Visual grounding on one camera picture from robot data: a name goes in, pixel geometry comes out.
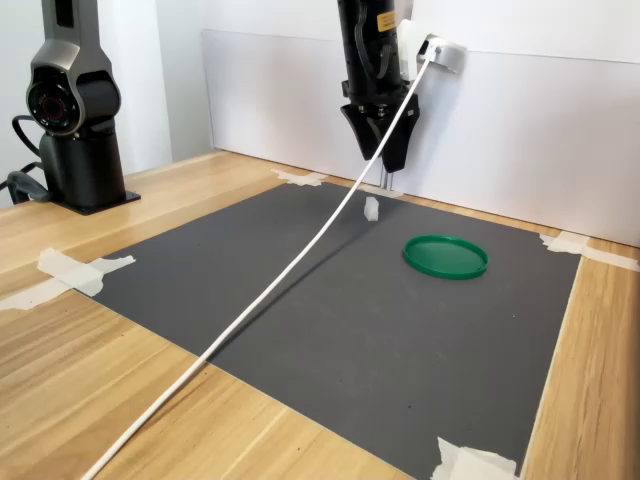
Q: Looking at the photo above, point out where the white tape piece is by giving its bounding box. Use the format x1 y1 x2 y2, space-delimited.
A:
430 436 519 480
271 168 329 188
0 277 71 313
37 247 137 297
538 230 640 274

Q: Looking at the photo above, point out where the dark grey mat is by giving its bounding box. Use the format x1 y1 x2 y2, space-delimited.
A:
74 182 584 477

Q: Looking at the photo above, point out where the white camera cable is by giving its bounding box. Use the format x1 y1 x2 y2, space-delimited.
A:
79 47 442 480

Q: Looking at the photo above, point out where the thick black cable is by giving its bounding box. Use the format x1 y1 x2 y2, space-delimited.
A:
0 162 54 207

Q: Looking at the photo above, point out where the white partition panel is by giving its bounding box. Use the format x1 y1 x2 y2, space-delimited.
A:
200 28 640 249

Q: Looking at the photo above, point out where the thin black cable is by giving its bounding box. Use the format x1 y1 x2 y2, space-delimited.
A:
10 114 44 159

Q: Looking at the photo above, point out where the round green plastic lid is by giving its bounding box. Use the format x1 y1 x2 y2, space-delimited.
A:
402 234 489 281

